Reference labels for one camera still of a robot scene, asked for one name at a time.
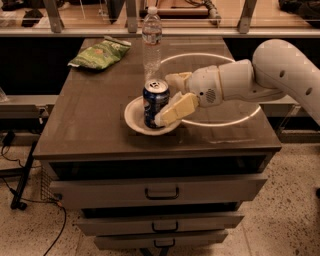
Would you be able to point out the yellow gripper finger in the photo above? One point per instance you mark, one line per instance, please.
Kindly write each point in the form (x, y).
(178, 81)
(181, 105)

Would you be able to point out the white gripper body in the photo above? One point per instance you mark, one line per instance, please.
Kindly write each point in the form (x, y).
(202, 87)

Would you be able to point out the blue pepsi can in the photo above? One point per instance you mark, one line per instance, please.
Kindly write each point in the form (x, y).
(155, 96)

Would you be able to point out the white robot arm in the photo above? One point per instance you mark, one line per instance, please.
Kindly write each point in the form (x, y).
(276, 69)

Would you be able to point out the white paper bowl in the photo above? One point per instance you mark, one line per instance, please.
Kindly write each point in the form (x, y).
(134, 118)

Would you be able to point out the clear plastic water bottle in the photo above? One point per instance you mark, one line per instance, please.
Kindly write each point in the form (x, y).
(151, 38)

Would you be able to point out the green chip bag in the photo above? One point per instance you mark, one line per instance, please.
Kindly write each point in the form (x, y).
(101, 55)

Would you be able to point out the grey drawer cabinet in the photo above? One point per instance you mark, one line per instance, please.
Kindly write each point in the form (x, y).
(86, 138)

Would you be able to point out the middle grey drawer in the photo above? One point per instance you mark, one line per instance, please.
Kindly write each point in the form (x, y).
(156, 224)

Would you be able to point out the grey drawer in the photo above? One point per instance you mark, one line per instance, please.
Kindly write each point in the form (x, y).
(160, 240)
(114, 193)
(156, 224)

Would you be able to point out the top grey drawer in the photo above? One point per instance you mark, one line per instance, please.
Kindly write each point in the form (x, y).
(114, 193)

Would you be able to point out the bottom grey drawer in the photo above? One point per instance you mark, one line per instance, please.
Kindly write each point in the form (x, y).
(160, 240)

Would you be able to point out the black bar on floor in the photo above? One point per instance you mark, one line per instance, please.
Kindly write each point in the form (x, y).
(16, 201)

